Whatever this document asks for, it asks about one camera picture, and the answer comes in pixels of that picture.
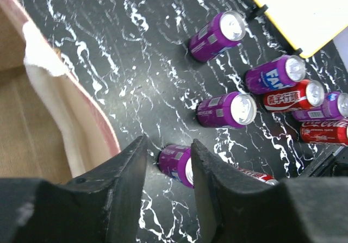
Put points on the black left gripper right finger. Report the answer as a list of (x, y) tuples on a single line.
[(234, 207)]

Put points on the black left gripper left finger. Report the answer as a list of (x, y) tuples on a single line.
[(102, 205)]

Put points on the purple fanta can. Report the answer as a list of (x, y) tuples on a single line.
[(224, 31), (232, 110), (334, 107), (175, 162), (283, 72)]

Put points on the brown canvas tote bag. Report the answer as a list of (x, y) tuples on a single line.
[(51, 127)]

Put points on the red cola can front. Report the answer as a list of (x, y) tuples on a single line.
[(263, 177)]

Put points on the red cola can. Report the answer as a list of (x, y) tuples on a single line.
[(263, 177), (324, 132), (305, 95)]

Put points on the red cola can far right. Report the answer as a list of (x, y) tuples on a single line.
[(324, 132)]

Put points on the red cola can centre right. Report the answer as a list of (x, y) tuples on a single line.
[(305, 95)]

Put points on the purple Fanta can back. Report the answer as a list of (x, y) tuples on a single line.
[(224, 31)]

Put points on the yellow framed whiteboard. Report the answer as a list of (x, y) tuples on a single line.
[(307, 24)]

